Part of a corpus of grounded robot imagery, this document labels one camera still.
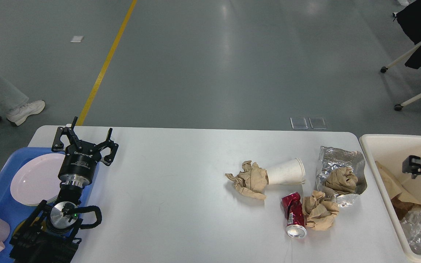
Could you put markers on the clear floor plate right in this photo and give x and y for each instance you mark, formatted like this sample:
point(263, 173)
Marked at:
point(318, 123)

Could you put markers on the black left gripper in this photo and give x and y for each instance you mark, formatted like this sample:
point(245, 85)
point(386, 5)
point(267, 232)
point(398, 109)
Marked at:
point(79, 166)

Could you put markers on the beige plastic bin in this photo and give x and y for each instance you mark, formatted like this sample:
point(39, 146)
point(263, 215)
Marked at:
point(390, 150)

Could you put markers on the person legs at left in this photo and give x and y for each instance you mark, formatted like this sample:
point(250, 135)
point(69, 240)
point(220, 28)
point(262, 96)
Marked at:
point(15, 104)

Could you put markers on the crushed red soda can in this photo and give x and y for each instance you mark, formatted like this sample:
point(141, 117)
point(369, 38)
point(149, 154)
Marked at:
point(292, 205)

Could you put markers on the small crumpled foil sheet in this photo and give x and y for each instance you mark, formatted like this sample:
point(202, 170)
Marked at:
point(332, 158)

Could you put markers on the large foil sheet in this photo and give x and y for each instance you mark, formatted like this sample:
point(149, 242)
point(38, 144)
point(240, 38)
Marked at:
point(411, 225)

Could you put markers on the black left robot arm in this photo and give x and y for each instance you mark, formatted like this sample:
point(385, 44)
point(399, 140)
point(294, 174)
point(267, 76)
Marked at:
point(48, 235)

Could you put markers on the clear floor plate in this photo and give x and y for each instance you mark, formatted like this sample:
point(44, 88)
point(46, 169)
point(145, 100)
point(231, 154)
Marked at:
point(318, 123)
point(299, 123)

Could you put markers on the white paper cup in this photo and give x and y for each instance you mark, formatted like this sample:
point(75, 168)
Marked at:
point(291, 172)

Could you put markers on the pink plate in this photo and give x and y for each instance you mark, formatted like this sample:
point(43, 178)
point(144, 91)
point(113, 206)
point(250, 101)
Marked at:
point(37, 180)

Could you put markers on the clear floor plate left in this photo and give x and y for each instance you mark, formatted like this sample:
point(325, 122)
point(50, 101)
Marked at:
point(299, 123)

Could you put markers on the brown paper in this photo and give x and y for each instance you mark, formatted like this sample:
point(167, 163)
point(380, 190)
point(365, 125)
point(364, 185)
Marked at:
point(319, 213)
point(251, 181)
point(342, 180)

